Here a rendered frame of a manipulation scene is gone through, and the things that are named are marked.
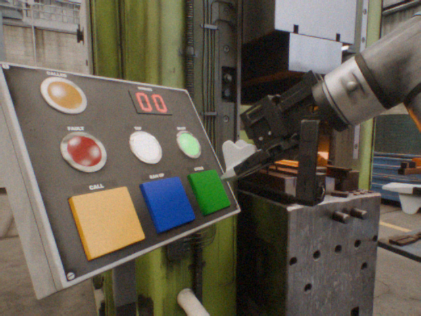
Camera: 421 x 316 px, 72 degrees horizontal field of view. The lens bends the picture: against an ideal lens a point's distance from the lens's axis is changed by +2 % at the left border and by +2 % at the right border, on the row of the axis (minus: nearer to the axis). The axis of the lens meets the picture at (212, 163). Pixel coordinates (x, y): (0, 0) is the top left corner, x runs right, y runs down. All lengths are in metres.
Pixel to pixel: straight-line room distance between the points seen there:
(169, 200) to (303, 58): 0.58
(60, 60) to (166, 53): 5.90
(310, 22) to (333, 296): 0.79
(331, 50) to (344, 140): 0.40
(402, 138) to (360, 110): 9.03
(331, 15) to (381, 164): 3.95
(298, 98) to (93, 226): 0.30
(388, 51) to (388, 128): 9.23
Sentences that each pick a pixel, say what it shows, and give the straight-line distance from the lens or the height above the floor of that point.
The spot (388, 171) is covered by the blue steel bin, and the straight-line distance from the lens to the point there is 4.77.
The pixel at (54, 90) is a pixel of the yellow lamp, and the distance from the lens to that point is 0.44.
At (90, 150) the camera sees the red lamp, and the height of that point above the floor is 1.09.
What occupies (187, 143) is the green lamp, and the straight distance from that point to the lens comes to 0.53.
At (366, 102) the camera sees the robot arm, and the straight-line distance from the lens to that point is 0.37.
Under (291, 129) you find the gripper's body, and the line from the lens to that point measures 0.41.
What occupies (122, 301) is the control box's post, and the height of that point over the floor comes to 0.81.
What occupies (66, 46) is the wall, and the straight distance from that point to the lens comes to 6.72.
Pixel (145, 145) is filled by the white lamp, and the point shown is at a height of 1.09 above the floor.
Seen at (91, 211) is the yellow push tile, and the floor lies 1.02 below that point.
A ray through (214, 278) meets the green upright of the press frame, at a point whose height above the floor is 0.65.
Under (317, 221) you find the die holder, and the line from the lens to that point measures 0.86.
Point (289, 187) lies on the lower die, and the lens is 0.84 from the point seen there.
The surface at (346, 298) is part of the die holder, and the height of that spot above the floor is 0.60.
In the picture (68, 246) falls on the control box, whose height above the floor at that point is 0.99.
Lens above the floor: 1.12
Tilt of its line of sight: 7 degrees down
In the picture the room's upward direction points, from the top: straight up
